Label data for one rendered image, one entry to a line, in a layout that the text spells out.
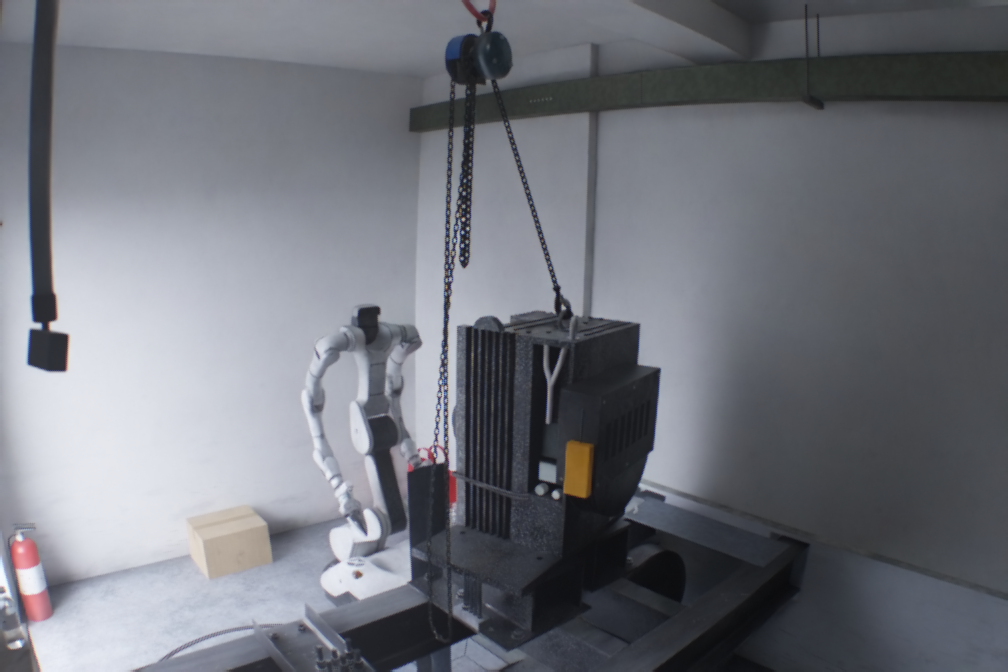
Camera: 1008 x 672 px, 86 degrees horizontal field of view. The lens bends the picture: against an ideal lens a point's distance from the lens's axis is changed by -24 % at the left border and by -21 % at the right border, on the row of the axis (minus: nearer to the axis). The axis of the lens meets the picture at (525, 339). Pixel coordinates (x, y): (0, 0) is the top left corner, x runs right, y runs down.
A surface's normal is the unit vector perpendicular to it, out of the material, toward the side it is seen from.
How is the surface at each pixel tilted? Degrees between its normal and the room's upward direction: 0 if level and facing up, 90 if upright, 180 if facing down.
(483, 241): 90
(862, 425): 90
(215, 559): 90
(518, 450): 90
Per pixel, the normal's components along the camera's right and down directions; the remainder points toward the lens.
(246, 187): 0.69, 0.15
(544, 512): -0.54, 0.14
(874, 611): -0.73, 0.10
